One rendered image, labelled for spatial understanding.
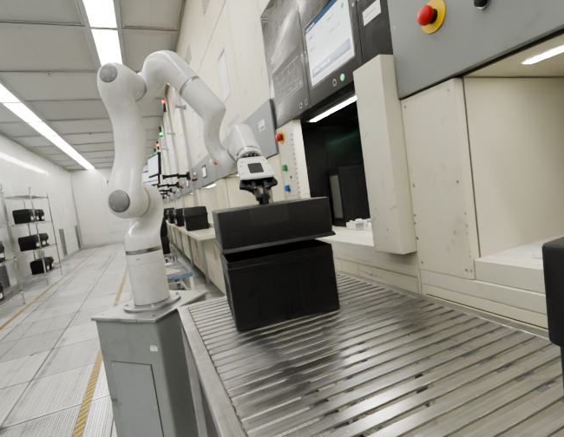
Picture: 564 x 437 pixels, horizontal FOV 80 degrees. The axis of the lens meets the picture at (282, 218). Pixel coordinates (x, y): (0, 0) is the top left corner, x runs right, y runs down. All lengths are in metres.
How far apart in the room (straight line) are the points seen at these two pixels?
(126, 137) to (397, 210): 0.87
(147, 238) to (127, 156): 0.27
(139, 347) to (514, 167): 1.17
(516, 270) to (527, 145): 0.36
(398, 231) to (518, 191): 0.30
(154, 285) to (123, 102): 0.60
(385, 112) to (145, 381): 1.07
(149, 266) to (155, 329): 0.21
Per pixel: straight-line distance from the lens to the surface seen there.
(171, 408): 1.25
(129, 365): 1.28
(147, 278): 1.23
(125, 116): 1.25
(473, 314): 0.88
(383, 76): 0.99
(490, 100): 0.97
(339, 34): 1.26
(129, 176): 1.20
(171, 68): 1.23
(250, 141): 1.11
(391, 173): 0.96
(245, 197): 3.05
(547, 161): 1.12
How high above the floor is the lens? 1.08
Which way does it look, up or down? 4 degrees down
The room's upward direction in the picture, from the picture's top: 8 degrees counter-clockwise
